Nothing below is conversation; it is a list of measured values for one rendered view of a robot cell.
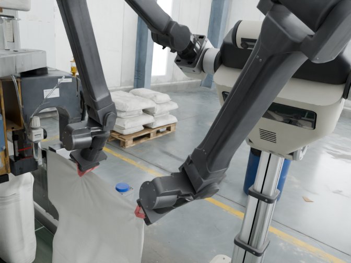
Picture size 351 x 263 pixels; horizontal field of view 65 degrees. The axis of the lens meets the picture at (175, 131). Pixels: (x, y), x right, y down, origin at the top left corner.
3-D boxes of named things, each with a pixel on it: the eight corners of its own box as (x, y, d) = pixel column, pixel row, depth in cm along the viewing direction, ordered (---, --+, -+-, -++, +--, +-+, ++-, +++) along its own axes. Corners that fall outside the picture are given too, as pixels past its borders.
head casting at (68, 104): (86, 142, 112) (86, 69, 103) (25, 158, 93) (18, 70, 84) (47, 122, 129) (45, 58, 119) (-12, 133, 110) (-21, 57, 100)
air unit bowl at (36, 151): (43, 157, 93) (42, 141, 91) (34, 160, 90) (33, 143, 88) (38, 155, 94) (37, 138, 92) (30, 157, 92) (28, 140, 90)
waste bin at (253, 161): (290, 192, 308) (304, 139, 287) (275, 212, 268) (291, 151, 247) (249, 177, 334) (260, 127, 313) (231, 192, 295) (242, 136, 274)
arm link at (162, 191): (223, 188, 56) (203, 153, 60) (184, 191, 48) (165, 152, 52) (187, 215, 62) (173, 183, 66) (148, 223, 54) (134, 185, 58)
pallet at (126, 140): (175, 130, 470) (176, 122, 465) (125, 148, 375) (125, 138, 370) (140, 118, 513) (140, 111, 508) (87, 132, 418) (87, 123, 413)
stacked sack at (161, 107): (179, 110, 460) (180, 102, 455) (153, 116, 407) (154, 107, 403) (160, 104, 484) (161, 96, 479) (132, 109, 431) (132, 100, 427)
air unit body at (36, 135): (48, 160, 94) (46, 117, 89) (34, 164, 90) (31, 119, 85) (41, 155, 96) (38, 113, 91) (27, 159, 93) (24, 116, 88)
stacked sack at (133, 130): (144, 131, 410) (145, 123, 406) (123, 136, 376) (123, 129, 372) (115, 119, 446) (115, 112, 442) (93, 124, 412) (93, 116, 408)
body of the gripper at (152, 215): (134, 200, 64) (153, 190, 60) (162, 186, 72) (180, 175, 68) (147, 226, 63) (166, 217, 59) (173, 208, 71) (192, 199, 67)
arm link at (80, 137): (117, 112, 77) (100, 102, 81) (80, 115, 68) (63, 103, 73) (110, 150, 81) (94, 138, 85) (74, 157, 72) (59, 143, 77)
